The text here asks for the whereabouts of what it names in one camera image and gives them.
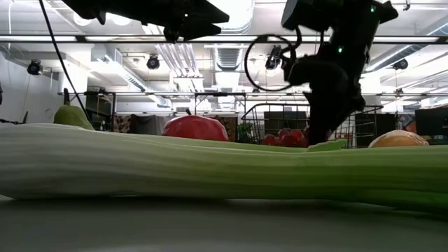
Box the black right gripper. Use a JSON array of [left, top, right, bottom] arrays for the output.
[[285, 52, 368, 146]]

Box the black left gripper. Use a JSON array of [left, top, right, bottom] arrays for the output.
[[61, 0, 230, 43]]

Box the red grape bunch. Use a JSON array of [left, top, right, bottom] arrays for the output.
[[262, 128, 311, 148]]

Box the yellow orange mango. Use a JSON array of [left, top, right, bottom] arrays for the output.
[[367, 129, 431, 148]]

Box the red apple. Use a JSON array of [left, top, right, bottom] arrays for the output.
[[162, 108, 230, 142]]

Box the green white leek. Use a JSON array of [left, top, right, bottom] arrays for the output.
[[0, 122, 448, 215]]

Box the green pear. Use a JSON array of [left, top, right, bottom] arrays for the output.
[[53, 87, 96, 132]]

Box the green background plant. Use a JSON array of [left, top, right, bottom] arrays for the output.
[[237, 121, 253, 144]]

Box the dark screen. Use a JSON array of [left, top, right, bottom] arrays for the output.
[[414, 106, 448, 138]]

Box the silver ceiling air duct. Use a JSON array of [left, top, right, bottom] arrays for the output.
[[204, 0, 256, 73]]

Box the black looped cable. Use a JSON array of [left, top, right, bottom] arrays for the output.
[[244, 27, 304, 93]]

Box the copper wire basket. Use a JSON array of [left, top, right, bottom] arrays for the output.
[[240, 102, 384, 150]]

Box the black ceiling camera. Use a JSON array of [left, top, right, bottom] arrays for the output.
[[146, 55, 161, 71], [392, 58, 410, 71], [27, 59, 43, 76]]

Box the thin black cable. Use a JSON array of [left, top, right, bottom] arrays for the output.
[[37, 0, 94, 124]]

